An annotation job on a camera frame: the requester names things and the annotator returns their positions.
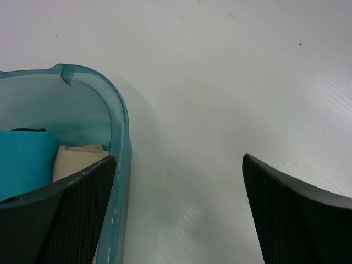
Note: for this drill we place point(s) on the rolled beige t shirt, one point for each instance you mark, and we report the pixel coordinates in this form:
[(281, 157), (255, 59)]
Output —
[(70, 160)]

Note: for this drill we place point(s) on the rolled green t shirt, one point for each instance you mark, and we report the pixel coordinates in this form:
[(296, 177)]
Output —
[(41, 130)]

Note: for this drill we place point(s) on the teal translucent plastic bin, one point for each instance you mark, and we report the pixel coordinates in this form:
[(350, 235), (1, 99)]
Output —
[(80, 107)]

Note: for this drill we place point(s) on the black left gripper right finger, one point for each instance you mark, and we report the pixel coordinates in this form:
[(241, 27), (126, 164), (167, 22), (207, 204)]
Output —
[(295, 221)]

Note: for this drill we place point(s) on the rolled blue t shirt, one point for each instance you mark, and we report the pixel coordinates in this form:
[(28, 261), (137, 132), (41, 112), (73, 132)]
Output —
[(26, 161)]

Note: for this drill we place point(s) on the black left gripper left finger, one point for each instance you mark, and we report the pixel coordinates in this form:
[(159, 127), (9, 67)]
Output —
[(60, 222)]

